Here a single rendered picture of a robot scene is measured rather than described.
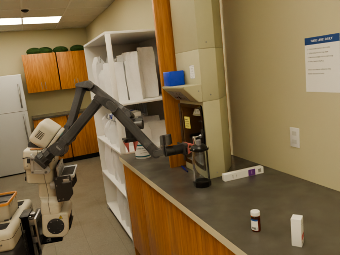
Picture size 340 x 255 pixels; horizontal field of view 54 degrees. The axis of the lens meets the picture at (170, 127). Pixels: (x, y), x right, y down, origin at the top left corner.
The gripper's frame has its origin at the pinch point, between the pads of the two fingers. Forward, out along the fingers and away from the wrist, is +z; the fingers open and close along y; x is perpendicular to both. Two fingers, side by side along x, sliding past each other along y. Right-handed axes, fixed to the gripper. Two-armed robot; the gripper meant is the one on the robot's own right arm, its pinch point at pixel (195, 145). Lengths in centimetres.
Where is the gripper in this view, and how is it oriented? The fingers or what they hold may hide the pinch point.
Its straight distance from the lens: 200.6
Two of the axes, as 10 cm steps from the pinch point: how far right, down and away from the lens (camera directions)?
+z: 9.1, -1.5, 3.9
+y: -4.0, -1.1, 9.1
